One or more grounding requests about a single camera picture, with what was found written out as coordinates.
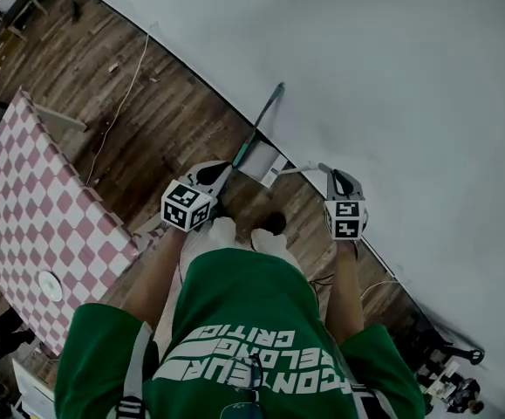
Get person's right black shoe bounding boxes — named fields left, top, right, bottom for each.
left=263, top=210, right=287, bottom=235

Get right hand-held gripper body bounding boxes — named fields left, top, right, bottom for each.
left=324, top=189, right=369, bottom=242

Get pale yellow cable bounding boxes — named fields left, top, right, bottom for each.
left=360, top=279, right=399, bottom=300

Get black stand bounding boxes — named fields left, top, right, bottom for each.
left=408, top=316, right=487, bottom=366

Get pink checkered tablecloth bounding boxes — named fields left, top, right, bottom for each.
left=0, top=86, right=168, bottom=357

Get white cabinet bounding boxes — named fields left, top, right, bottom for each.
left=11, top=358, right=57, bottom=419

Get wooden chair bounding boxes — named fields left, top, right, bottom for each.
left=0, top=0, right=48, bottom=43

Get person's green t-shirt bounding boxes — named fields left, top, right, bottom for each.
left=54, top=247, right=427, bottom=419

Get white round plate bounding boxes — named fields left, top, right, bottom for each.
left=37, top=270, right=64, bottom=303

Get person's right forearm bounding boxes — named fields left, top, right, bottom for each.
left=324, top=238, right=365, bottom=347

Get person's white trousers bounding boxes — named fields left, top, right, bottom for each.
left=181, top=216, right=305, bottom=274

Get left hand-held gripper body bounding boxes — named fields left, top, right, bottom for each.
left=160, top=175, right=221, bottom=234

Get grey shoulder strap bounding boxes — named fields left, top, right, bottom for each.
left=116, top=320, right=154, bottom=419
left=321, top=320, right=397, bottom=419

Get dark teal broom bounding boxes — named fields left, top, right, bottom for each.
left=231, top=81, right=286, bottom=168

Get thin white cable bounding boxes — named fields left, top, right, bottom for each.
left=86, top=32, right=151, bottom=187

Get person's left forearm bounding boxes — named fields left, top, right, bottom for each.
left=120, top=227, right=188, bottom=335

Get white long-handled dustpan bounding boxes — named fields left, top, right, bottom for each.
left=237, top=141, right=330, bottom=189

